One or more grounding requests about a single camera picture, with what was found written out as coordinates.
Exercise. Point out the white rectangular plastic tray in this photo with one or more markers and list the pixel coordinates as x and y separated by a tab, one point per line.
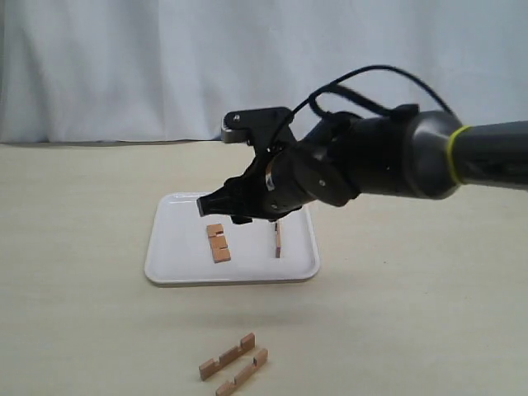
179	251

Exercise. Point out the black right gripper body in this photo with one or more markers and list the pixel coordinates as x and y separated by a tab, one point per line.
273	189

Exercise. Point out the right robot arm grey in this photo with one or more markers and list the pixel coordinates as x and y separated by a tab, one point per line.
407	153

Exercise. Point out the notched wooden stick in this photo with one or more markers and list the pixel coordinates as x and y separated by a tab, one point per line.
218	243

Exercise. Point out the white backdrop curtain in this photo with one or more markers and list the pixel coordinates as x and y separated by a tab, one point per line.
145	71

